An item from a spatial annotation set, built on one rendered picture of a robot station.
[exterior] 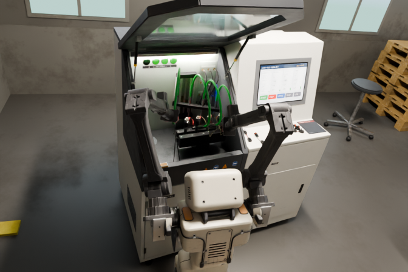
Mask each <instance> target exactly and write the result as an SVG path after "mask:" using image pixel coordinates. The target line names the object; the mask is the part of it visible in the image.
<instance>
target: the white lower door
mask: <svg viewBox="0 0 408 272"><path fill-rule="evenodd" d="M164 197H166V199H167V206H169V207H173V206H174V207H176V206H177V204H178V202H179V201H181V200H185V184H184V183H182V184H179V185H173V186H172V193H171V194H170V195H165V196H164ZM148 208H149V199H148V197H146V201H145V216H148ZM179 248H182V246H180V245H179V244H178V240H176V245H175V249H179ZM169 251H173V246H172V240H171V236H166V239H165V240H159V241H154V242H153V241H152V234H151V225H150V221H145V223H144V259H145V258H149V257H152V256H156V255H159V254H163V253H166V252H169Z"/></svg>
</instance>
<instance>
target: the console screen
mask: <svg viewBox="0 0 408 272"><path fill-rule="evenodd" d="M311 59H312V57H310V58H286V59H262V60H256V73H255V80H254V93H253V108H252V110H255V109H257V108H258V107H259V106H263V105H265V104H266V103H287V104H288V105H297V104H305V99H306V95H307V87H308V79H309V74H310V66H311Z"/></svg>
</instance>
